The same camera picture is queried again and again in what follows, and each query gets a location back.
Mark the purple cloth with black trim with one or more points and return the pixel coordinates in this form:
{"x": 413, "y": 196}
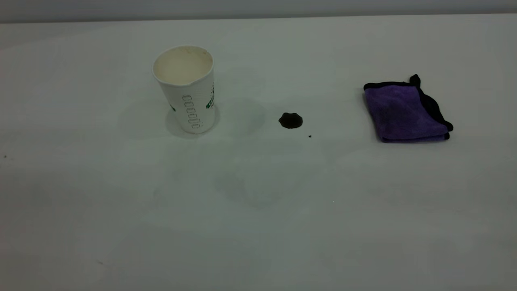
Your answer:
{"x": 400, "y": 113}

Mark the white paper coffee cup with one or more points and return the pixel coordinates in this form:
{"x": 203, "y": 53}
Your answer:
{"x": 188, "y": 101}

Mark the dark coffee spill puddle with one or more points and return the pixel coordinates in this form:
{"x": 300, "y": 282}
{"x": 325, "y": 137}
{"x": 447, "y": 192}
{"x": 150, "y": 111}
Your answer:
{"x": 290, "y": 121}

